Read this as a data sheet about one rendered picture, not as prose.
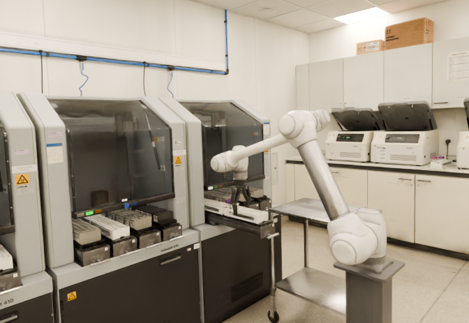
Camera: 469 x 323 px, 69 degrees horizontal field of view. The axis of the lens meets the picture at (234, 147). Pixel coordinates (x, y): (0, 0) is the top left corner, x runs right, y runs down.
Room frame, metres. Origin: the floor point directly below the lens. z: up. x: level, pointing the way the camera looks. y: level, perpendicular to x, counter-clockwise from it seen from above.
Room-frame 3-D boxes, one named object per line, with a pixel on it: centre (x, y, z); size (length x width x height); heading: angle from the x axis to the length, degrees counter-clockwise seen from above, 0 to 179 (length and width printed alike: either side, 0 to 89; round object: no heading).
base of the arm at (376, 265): (1.67, -0.67, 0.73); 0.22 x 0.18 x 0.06; 134
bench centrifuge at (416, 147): (3.90, -1.96, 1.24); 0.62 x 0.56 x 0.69; 135
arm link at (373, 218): (1.64, -0.65, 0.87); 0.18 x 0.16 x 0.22; 139
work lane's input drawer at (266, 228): (2.22, 0.04, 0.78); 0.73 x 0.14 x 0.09; 44
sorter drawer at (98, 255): (1.90, 0.93, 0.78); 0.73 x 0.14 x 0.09; 44
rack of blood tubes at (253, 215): (2.12, -0.06, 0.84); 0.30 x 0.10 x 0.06; 44
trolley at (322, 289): (2.25, -0.59, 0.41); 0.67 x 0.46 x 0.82; 44
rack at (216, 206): (2.35, 0.16, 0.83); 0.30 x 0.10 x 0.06; 44
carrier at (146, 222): (1.95, 0.55, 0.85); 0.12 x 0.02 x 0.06; 135
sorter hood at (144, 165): (2.07, 0.77, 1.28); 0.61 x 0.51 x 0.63; 134
